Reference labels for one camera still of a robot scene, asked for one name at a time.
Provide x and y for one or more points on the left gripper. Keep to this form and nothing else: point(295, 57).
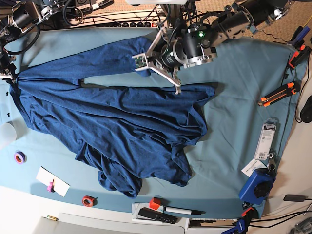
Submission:
point(163, 59)

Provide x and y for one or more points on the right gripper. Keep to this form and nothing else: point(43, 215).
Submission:
point(7, 68)

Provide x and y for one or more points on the blue t-shirt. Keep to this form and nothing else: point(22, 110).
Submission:
point(127, 133)

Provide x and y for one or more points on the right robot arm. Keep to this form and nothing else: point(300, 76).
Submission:
point(25, 16)

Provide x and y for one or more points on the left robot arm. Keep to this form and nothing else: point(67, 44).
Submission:
point(194, 44)

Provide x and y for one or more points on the translucent plastic cup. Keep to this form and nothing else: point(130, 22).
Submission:
point(7, 135)

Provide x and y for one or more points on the purple tape roll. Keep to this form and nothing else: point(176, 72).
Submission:
point(20, 157)

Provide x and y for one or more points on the white card with pink clip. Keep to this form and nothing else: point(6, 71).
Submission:
point(52, 182)

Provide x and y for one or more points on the orange black utility knife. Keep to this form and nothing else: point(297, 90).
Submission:
point(280, 93)

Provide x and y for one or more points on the blue black clamp top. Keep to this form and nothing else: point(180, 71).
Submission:
point(298, 35)

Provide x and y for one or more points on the blister pack with tool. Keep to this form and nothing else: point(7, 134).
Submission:
point(267, 133)

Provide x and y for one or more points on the orange black clamp right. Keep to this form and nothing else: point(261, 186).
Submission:
point(299, 56)

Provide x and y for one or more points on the white paper card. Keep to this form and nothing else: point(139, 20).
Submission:
point(251, 166)

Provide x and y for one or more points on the red cube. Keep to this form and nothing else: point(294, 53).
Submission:
point(155, 203)

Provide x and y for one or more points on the black computer mouse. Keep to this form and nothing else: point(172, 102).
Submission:
point(306, 112)

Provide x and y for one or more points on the red tape roll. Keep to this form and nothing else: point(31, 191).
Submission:
point(88, 201)

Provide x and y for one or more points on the white black marker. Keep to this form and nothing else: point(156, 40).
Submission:
point(182, 211)

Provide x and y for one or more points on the blue box with black knob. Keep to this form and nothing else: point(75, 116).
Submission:
point(258, 186)

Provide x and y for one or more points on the black remote control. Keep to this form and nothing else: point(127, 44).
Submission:
point(157, 216)

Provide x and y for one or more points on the orange clamp bottom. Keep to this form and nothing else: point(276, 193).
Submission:
point(248, 210)

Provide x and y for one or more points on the blue clamp bottom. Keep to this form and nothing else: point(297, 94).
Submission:
point(239, 228)

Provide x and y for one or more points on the black small device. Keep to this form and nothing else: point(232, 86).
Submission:
point(294, 198)

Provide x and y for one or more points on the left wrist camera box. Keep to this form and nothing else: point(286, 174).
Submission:
point(141, 62)

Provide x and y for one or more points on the power strip with red switch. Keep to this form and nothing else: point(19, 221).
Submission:
point(106, 17)

